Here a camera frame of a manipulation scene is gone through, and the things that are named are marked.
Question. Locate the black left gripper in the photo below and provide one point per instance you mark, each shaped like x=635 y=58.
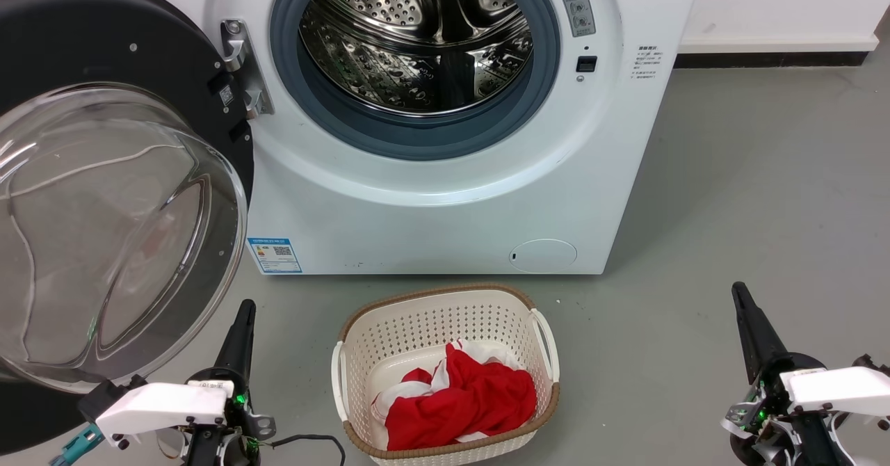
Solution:
x=243 y=417

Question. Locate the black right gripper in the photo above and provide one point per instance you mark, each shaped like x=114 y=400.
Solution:
x=758 y=417

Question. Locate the black round glass washer door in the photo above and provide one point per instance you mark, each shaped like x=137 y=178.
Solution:
x=104 y=42

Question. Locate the white front-load washing machine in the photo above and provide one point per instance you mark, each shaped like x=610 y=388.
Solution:
x=431 y=229

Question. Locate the metal door hinge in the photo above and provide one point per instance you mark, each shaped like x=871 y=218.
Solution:
x=245 y=62

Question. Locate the black door latch slot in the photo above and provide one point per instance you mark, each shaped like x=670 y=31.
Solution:
x=586 y=64

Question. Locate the blue energy label sticker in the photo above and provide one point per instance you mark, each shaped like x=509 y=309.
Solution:
x=274 y=255

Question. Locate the cream plastic laundry basket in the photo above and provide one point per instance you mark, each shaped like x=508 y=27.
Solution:
x=424 y=320

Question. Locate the round white filter cover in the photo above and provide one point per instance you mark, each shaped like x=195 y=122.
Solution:
x=544 y=256

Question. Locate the red garment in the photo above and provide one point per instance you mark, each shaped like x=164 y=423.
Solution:
x=473 y=400

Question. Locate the white garment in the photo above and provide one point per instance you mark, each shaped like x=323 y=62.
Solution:
x=483 y=349

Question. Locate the black skirting strip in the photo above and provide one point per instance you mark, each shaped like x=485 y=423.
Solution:
x=772 y=59

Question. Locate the small printed text sticker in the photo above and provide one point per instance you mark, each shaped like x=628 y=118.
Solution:
x=648 y=62

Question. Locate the grey warning label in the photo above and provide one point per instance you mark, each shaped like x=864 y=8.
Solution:
x=575 y=3

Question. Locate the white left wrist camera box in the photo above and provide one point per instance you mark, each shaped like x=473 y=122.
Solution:
x=163 y=407

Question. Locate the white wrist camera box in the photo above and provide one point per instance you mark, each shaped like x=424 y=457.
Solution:
x=163 y=407
x=841 y=386

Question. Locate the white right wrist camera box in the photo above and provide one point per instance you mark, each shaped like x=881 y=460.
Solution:
x=841 y=386

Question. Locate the black box behind camera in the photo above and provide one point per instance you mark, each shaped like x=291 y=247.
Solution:
x=104 y=396

